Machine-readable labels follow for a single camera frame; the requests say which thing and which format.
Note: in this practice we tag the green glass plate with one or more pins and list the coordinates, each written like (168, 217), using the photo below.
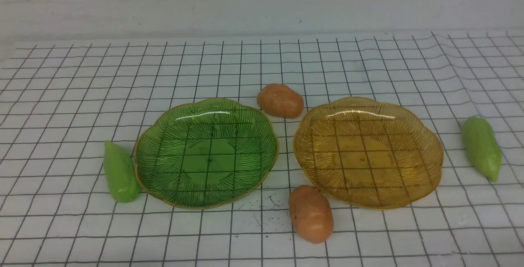
(205, 154)

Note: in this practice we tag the green pepper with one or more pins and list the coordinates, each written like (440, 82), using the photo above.
(119, 172)
(482, 148)

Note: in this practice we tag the amber glass plate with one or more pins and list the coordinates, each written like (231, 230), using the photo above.
(369, 154)

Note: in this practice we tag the white grid table mat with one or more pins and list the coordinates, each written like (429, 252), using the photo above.
(61, 100)

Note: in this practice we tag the brown potato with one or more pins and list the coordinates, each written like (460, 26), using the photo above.
(279, 100)
(310, 214)

